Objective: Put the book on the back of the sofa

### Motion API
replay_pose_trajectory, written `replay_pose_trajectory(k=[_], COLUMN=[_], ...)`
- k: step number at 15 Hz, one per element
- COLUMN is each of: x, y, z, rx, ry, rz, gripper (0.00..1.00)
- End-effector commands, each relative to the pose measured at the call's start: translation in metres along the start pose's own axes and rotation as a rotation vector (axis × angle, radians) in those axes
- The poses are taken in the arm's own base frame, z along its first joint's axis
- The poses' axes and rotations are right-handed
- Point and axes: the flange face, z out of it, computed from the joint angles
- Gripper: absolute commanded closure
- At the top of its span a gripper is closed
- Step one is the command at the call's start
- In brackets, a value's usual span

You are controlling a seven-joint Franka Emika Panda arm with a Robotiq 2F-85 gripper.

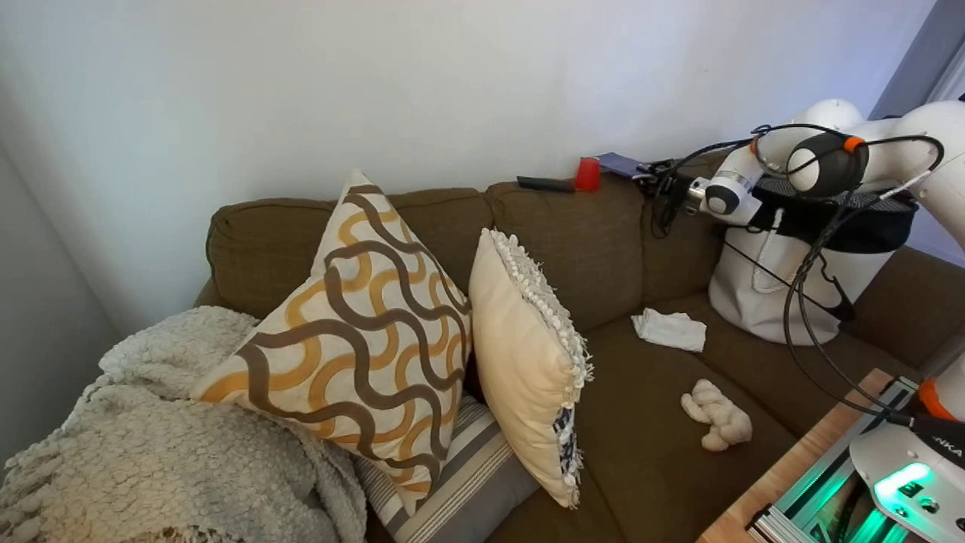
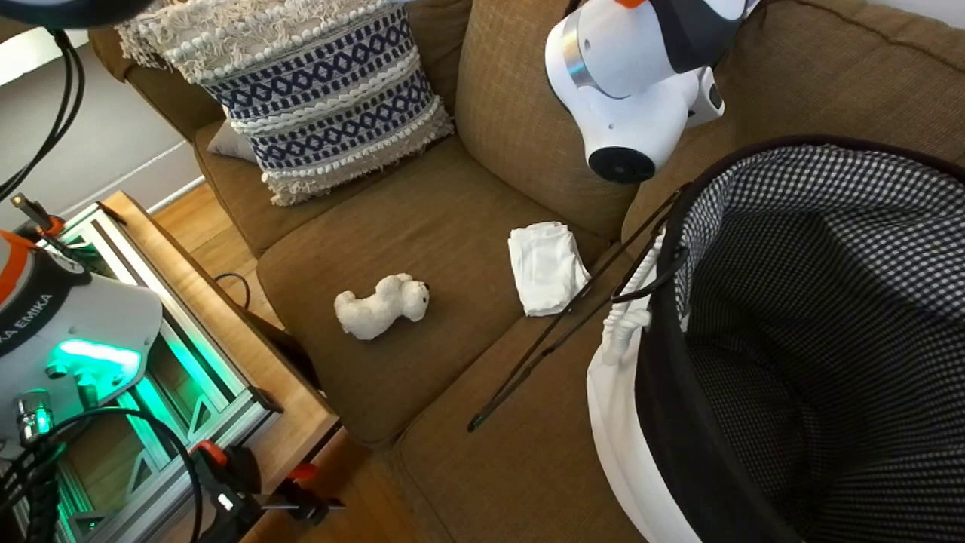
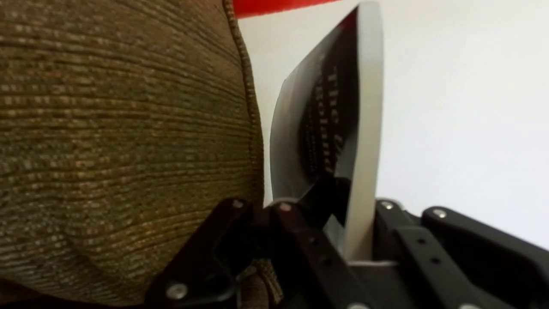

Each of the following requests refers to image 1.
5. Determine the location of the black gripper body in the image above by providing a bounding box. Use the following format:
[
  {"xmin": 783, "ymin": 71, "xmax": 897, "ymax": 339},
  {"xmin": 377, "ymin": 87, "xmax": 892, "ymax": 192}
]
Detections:
[{"xmin": 644, "ymin": 160, "xmax": 703, "ymax": 237}]

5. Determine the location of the blue purple book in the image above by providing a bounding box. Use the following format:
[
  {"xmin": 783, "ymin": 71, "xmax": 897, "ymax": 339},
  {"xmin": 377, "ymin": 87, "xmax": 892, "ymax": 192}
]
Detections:
[{"xmin": 597, "ymin": 148, "xmax": 656, "ymax": 181}]

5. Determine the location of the brown fabric sofa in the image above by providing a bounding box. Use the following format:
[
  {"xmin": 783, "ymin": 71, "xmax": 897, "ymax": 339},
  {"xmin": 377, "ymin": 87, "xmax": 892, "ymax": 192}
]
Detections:
[{"xmin": 193, "ymin": 148, "xmax": 965, "ymax": 543}]

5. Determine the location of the red and black tool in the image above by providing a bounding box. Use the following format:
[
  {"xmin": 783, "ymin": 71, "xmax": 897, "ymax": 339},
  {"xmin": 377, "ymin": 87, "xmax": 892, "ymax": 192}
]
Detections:
[{"xmin": 515, "ymin": 155, "xmax": 606, "ymax": 197}]

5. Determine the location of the white folded cloth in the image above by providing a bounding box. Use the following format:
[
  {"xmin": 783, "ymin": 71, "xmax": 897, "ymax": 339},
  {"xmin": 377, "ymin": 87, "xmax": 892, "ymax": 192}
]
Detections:
[{"xmin": 627, "ymin": 306, "xmax": 712, "ymax": 357}]

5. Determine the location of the black mesh laundry hamper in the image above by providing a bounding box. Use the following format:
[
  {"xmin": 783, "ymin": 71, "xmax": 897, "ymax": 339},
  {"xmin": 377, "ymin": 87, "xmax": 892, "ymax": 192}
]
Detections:
[{"xmin": 705, "ymin": 178, "xmax": 923, "ymax": 349}]

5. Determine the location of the blue white patterned pillow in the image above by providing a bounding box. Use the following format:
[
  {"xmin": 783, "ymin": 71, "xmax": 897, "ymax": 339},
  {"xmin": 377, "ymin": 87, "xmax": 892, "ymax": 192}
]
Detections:
[{"xmin": 466, "ymin": 227, "xmax": 597, "ymax": 514}]

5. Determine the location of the white plush toy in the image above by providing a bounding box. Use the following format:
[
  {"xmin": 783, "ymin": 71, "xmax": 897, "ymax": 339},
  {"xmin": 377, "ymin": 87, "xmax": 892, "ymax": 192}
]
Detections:
[{"xmin": 679, "ymin": 377, "xmax": 756, "ymax": 455}]

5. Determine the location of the wooden table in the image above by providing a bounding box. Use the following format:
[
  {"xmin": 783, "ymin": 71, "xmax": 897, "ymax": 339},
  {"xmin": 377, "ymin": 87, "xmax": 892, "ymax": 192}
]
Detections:
[{"xmin": 696, "ymin": 364, "xmax": 907, "ymax": 543}]

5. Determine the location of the tan brown wavy pillow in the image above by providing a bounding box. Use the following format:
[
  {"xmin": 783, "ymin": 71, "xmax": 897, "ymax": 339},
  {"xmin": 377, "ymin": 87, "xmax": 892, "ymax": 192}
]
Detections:
[{"xmin": 190, "ymin": 168, "xmax": 475, "ymax": 516}]

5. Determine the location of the grey striped pillow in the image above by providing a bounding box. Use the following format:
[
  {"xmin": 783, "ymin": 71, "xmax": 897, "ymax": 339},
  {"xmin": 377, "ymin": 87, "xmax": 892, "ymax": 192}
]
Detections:
[{"xmin": 356, "ymin": 388, "xmax": 542, "ymax": 543}]

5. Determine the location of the grey knit blanket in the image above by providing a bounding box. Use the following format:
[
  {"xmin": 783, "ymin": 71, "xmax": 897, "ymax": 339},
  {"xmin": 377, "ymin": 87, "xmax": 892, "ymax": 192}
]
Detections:
[{"xmin": 0, "ymin": 301, "xmax": 372, "ymax": 543}]

